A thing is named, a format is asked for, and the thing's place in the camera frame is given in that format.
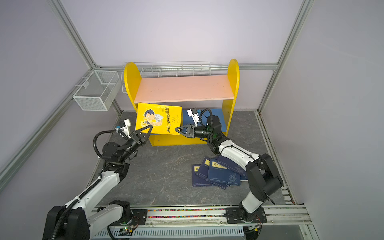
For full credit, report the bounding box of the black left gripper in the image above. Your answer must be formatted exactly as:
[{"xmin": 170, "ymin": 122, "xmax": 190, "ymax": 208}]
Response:
[{"xmin": 119, "ymin": 126, "xmax": 153, "ymax": 163}]

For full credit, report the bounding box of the navy book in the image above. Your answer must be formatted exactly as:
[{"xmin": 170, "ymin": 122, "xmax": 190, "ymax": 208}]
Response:
[
  {"xmin": 217, "ymin": 156, "xmax": 248, "ymax": 182},
  {"xmin": 211, "ymin": 160, "xmax": 241, "ymax": 186},
  {"xmin": 200, "ymin": 157, "xmax": 230, "ymax": 190},
  {"xmin": 192, "ymin": 164, "xmax": 219, "ymax": 187}
]

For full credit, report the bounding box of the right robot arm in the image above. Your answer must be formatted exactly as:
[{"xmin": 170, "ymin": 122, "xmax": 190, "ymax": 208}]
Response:
[{"xmin": 175, "ymin": 108, "xmax": 284, "ymax": 223}]

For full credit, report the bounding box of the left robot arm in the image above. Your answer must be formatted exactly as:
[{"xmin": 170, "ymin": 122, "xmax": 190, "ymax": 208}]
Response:
[{"xmin": 42, "ymin": 125, "xmax": 153, "ymax": 240}]

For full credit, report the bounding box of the yellow wooden bookshelf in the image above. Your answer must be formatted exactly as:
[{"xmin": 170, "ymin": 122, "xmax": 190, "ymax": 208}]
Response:
[{"xmin": 123, "ymin": 59, "xmax": 240, "ymax": 135}]

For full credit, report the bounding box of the navy book bottom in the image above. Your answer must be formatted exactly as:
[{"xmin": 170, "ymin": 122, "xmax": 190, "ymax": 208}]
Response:
[{"xmin": 192, "ymin": 164, "xmax": 219, "ymax": 187}]

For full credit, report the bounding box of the white mesh basket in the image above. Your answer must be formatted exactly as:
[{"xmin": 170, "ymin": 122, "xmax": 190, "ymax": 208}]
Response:
[{"xmin": 73, "ymin": 70, "xmax": 121, "ymax": 112}]

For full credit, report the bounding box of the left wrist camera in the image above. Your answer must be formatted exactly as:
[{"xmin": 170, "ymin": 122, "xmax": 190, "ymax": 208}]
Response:
[{"xmin": 116, "ymin": 119, "xmax": 132, "ymax": 140}]

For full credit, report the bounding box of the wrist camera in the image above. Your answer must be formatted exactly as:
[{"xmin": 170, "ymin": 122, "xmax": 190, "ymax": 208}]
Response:
[
  {"xmin": 187, "ymin": 108, "xmax": 200, "ymax": 127},
  {"xmin": 116, "ymin": 119, "xmax": 132, "ymax": 140}
]

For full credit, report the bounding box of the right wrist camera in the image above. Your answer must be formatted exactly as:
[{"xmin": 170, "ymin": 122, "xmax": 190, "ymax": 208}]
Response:
[{"xmin": 187, "ymin": 108, "xmax": 200, "ymax": 127}]

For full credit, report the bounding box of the white wire rack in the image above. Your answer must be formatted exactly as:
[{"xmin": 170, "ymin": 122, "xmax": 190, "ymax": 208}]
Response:
[{"xmin": 134, "ymin": 62, "xmax": 213, "ymax": 78}]

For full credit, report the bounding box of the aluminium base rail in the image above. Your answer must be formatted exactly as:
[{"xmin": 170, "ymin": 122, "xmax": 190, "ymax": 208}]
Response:
[{"xmin": 53, "ymin": 204, "xmax": 319, "ymax": 240}]

